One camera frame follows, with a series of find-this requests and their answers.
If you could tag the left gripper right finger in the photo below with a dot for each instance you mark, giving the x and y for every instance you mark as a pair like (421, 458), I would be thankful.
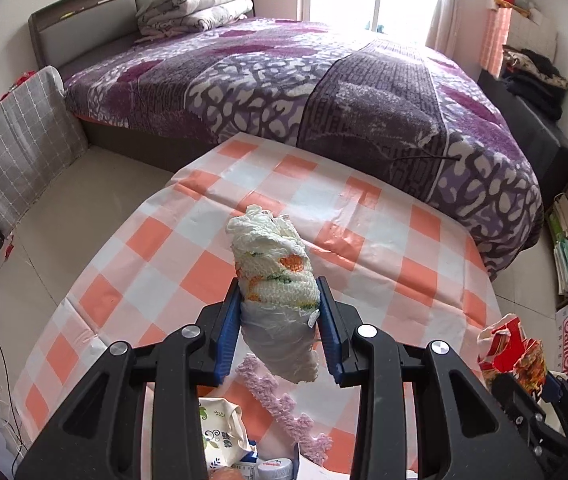
(337, 324)

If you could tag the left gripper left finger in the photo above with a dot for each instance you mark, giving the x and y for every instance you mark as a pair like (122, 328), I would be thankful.
(220, 324)

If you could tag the white tissue wad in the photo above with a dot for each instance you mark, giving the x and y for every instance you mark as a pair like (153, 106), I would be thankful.
(280, 297)

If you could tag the red snack wrapper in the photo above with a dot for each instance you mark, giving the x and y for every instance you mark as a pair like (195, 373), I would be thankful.
(504, 348)

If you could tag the pink fuzzy foam strip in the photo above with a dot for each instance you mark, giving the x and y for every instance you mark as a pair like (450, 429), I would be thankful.
(281, 409)

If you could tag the blue white medicine box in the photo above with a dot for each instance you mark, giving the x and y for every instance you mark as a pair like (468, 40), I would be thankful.
(247, 466)

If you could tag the orange white checkered tablecloth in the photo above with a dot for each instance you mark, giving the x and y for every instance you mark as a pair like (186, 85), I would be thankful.
(110, 390)

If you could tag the white medicine bottle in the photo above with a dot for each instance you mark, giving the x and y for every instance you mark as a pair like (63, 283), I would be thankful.
(276, 469)

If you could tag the purple patterned bed quilt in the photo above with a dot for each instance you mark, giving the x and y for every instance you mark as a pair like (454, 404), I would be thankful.
(407, 116)

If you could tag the grey checkered cushion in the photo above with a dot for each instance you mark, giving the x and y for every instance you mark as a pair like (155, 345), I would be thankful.
(39, 138)

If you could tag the dark bench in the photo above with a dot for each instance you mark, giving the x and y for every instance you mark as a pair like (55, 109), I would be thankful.
(541, 141)

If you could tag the pile of dark clothes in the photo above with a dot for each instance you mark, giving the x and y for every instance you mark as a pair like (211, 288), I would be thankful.
(535, 79)

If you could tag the folded white floral duvet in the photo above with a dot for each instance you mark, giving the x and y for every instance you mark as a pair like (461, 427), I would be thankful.
(159, 19)

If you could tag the dark wooden headboard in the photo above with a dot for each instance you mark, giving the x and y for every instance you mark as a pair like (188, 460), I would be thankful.
(66, 31)

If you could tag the pink white drawer cabinet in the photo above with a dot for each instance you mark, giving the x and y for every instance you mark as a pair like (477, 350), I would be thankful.
(507, 26)

